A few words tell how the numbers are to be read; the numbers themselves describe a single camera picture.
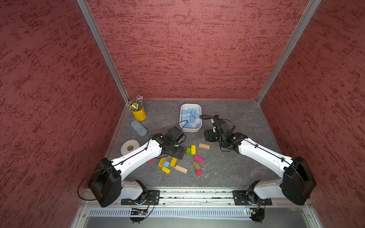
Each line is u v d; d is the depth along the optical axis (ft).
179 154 2.38
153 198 2.44
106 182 1.33
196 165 2.79
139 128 3.28
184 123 3.49
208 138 2.50
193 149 3.01
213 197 2.48
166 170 2.73
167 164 2.79
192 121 3.49
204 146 3.03
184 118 3.48
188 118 3.45
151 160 1.72
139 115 3.31
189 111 3.60
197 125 3.39
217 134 2.09
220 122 2.06
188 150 2.94
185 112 3.59
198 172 2.73
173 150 2.32
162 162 2.78
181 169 2.74
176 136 2.10
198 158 2.94
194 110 3.62
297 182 1.36
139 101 3.26
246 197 2.39
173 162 2.80
